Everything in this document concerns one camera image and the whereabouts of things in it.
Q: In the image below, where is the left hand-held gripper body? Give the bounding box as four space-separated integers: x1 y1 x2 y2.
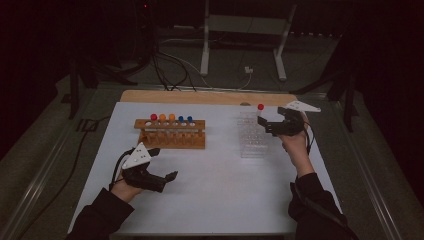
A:
121 142 168 194

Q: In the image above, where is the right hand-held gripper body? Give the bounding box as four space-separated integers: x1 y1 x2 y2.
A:
266 100 322 137

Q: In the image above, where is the wooden test tube rack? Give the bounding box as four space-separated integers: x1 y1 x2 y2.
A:
133 118 207 150

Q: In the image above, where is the clear plastic test tube rack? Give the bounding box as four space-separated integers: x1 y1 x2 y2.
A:
237 111 269 159

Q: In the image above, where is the person's right hand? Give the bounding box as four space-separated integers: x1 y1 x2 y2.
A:
279 112 314 172

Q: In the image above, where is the person's left hand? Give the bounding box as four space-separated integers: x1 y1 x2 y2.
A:
109 177 145 205

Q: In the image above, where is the white table mat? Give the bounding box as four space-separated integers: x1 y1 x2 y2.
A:
67 101 350 236

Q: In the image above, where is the black stand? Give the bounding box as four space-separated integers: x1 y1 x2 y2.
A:
289 66 360 133
67 49 138 120

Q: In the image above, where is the white metal stand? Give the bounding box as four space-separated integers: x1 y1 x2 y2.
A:
199 0 298 82

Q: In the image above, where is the right hand-held gripper cable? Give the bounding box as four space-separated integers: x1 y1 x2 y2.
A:
301 120 317 156

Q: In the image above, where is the hand-held gripper cable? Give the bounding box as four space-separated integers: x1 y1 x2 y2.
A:
301 120 317 156
108 147 135 193

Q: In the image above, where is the left hand-held gripper cable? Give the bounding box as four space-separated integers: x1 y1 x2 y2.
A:
108 147 135 193

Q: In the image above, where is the long black floor cable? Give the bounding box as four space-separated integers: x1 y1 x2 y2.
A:
15 114 112 240

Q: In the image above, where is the white cable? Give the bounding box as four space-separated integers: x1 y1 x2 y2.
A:
159 38 254 91

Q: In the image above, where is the black cable bundle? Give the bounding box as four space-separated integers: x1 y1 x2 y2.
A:
146 33 198 92

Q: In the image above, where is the metal floor rail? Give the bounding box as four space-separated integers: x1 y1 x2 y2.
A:
328 99 406 240
0 87 98 240

